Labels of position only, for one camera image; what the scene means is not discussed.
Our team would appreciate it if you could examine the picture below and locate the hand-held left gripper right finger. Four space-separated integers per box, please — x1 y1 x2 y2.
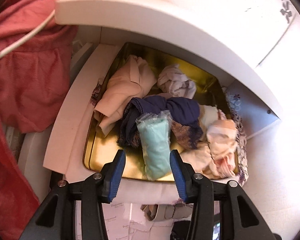
169 149 274 240

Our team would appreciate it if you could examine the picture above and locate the white cable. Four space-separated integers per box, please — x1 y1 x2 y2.
0 0 65 58

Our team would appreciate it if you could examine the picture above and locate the pink cloth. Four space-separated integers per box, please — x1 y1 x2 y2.
206 111 239 178

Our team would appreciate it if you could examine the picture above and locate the grey cloth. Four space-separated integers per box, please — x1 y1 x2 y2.
141 203 194 222

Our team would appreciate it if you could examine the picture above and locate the white shelf cabinet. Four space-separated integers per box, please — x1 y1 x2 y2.
17 0 300 230

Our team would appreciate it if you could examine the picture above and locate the stack of white paper packs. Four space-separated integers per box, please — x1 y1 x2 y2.
75 200 175 240

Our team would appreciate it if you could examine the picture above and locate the yellow beige knotted stocking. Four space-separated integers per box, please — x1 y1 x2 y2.
181 144 219 179

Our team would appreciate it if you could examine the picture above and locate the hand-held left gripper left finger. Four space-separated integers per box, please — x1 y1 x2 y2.
20 149 127 240

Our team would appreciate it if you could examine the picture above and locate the white knotted cloth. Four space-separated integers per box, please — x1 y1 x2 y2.
157 64 197 99

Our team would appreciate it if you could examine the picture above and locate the pink beige knotted stocking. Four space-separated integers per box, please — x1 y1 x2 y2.
94 54 157 137

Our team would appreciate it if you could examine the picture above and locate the white embroidered pillow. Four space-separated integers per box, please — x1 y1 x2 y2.
44 44 248 204

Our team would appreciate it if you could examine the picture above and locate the mint green packet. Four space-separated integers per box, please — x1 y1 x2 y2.
136 111 173 181

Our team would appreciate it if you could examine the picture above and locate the navy lace underwear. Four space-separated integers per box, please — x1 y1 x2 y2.
117 95 204 154

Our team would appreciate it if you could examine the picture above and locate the red blanket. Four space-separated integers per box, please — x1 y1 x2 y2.
0 0 78 240

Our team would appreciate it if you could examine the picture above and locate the gold tin box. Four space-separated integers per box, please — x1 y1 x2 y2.
82 42 240 182

